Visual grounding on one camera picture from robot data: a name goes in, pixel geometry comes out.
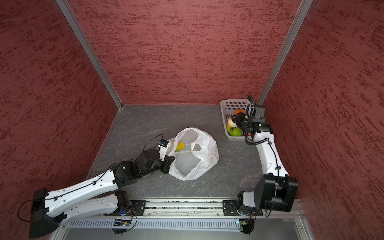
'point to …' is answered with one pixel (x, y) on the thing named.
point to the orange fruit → (239, 111)
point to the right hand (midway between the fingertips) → (232, 121)
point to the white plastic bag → (195, 153)
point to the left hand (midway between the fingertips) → (174, 161)
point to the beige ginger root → (231, 123)
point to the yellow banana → (228, 127)
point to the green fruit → (236, 132)
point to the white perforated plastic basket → (229, 107)
